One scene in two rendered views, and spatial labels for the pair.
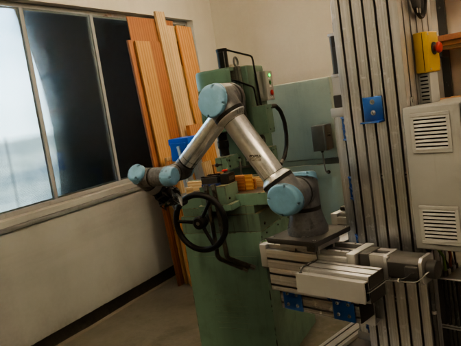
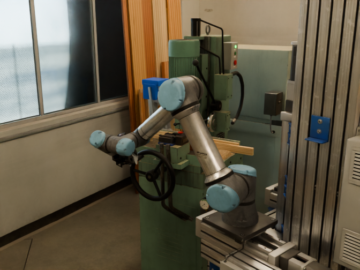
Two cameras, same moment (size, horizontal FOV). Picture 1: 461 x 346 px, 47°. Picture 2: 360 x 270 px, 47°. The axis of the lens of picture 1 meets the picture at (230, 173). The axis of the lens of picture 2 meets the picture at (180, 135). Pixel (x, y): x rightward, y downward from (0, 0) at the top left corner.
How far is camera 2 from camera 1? 46 cm
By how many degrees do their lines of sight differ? 9
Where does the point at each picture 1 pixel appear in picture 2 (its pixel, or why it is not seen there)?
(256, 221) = (200, 180)
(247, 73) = (215, 44)
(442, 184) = not seen: outside the picture
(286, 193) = (224, 194)
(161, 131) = (139, 65)
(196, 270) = (145, 207)
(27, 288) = (8, 188)
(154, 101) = (137, 38)
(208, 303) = (151, 234)
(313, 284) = not seen: outside the picture
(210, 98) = (169, 93)
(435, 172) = not seen: outside the picture
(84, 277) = (58, 181)
